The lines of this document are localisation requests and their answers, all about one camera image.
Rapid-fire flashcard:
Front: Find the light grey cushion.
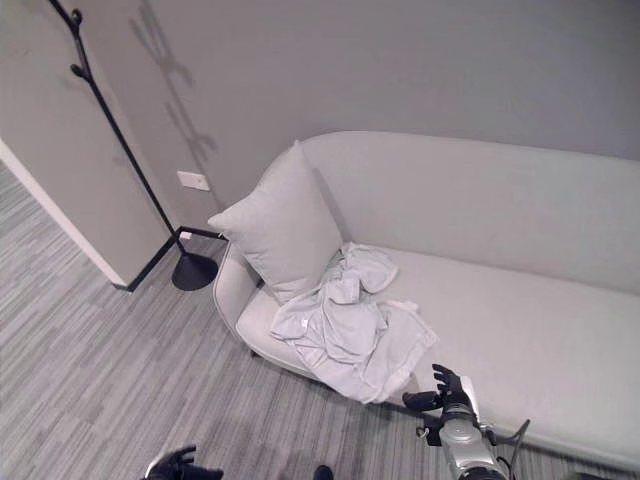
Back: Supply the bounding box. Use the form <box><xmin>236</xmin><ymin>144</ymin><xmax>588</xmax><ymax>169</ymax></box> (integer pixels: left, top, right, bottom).
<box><xmin>207</xmin><ymin>139</ymin><xmax>346</xmax><ymax>306</ymax></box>

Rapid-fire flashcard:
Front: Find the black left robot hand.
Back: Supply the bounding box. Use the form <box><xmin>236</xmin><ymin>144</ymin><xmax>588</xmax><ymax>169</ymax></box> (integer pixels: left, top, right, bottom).
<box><xmin>143</xmin><ymin>445</ymin><xmax>225</xmax><ymax>480</ymax></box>

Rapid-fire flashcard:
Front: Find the white wall socket plate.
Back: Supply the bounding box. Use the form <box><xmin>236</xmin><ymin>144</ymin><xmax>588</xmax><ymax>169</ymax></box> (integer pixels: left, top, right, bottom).
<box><xmin>176</xmin><ymin>170</ymin><xmax>211</xmax><ymax>191</ymax></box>

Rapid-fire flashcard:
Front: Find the white crumpled garment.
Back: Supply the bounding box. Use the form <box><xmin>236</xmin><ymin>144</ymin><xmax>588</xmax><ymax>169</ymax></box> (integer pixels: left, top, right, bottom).
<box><xmin>270</xmin><ymin>241</ymin><xmax>440</xmax><ymax>405</ymax></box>

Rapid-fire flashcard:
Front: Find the light grey sofa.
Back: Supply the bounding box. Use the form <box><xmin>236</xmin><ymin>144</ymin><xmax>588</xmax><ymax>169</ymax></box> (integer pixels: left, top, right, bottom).
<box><xmin>213</xmin><ymin>130</ymin><xmax>640</xmax><ymax>469</ymax></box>

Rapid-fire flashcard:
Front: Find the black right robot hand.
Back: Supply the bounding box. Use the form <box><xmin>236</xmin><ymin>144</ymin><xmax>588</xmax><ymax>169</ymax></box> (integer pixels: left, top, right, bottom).
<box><xmin>402</xmin><ymin>363</ymin><xmax>483</xmax><ymax>415</ymax></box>

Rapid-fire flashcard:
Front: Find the black coat rack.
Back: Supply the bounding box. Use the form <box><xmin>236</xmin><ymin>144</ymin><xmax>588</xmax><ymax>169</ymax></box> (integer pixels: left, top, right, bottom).
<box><xmin>47</xmin><ymin>0</ymin><xmax>220</xmax><ymax>292</ymax></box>

